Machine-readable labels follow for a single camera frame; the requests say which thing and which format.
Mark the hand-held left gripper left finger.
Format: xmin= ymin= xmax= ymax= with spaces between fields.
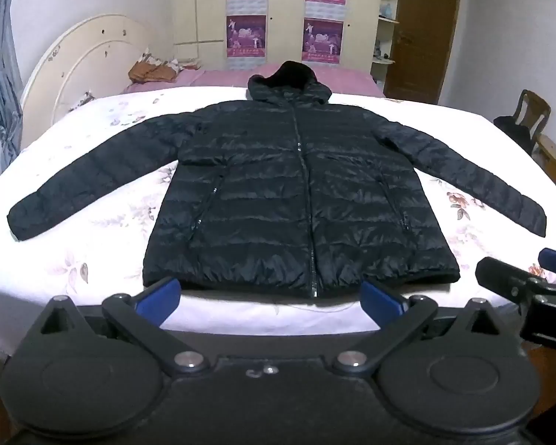
xmin=40 ymin=277 xmax=210 ymax=375

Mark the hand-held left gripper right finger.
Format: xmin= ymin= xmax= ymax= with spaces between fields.
xmin=332 ymin=279 xmax=504 ymax=375

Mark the black hooded puffer jacket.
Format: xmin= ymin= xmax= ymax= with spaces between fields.
xmin=7 ymin=60 xmax=548 ymax=300

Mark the dark cloth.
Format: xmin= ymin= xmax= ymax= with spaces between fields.
xmin=493 ymin=115 xmax=539 ymax=156

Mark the wooden chair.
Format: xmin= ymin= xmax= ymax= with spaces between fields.
xmin=511 ymin=88 xmax=552 ymax=142

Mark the white floral bed sheet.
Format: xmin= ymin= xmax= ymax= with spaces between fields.
xmin=0 ymin=84 xmax=556 ymax=340

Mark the orange patterned cloth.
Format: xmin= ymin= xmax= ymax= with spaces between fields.
xmin=129 ymin=52 xmax=186 ymax=85

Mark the pink bed sheet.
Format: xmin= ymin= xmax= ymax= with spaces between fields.
xmin=123 ymin=61 xmax=386 ymax=99

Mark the cream round headboard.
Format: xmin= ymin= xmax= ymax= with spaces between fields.
xmin=19 ymin=13 xmax=178 ymax=150

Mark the brown wooden door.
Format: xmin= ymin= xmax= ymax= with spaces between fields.
xmin=383 ymin=0 xmax=464 ymax=105

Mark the cream corner shelf unit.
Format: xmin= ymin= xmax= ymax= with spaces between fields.
xmin=370 ymin=0 xmax=407 ymax=87

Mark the cream wardrobe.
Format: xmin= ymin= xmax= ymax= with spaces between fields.
xmin=171 ymin=0 xmax=383 ymax=73

